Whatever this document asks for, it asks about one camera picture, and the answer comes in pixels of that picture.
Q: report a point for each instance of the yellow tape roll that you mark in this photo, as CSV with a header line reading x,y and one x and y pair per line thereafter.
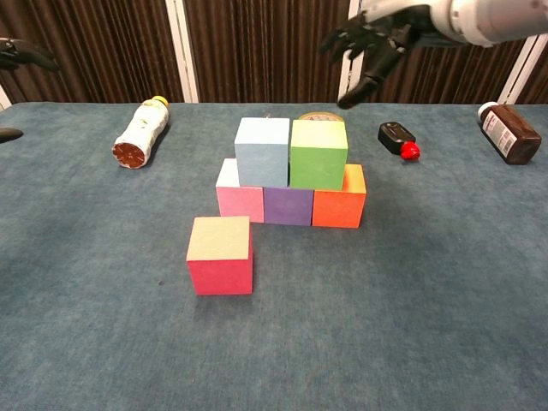
x,y
321,116

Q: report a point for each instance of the green foam cube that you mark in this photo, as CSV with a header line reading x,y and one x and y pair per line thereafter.
x,y
317,158

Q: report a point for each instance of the black bottle red cap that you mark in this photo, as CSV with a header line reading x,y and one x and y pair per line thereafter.
x,y
394,135

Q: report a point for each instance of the white partition post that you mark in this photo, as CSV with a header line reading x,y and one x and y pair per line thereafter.
x,y
349,73
4,96
182,51
524,68

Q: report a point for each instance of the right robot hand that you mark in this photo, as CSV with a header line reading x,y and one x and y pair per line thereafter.
x,y
385,38

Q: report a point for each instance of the purple foam cube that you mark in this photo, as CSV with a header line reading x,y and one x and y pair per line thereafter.
x,y
287,205

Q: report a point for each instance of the orange foam cube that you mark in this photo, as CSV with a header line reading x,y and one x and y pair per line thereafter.
x,y
338,210

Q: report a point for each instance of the pink foam cube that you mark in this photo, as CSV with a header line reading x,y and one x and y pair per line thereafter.
x,y
240,203

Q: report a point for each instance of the brown bottle white cap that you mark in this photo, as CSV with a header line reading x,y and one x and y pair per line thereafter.
x,y
518,137

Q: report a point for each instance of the light blue foam cube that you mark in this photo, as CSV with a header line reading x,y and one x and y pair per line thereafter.
x,y
261,154

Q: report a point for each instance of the white drink bottle yellow cap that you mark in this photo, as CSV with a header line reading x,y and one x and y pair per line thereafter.
x,y
143,128

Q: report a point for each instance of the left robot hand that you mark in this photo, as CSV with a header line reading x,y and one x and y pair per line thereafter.
x,y
21,53

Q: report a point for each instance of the red foam cube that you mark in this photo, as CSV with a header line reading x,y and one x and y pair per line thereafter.
x,y
218,274

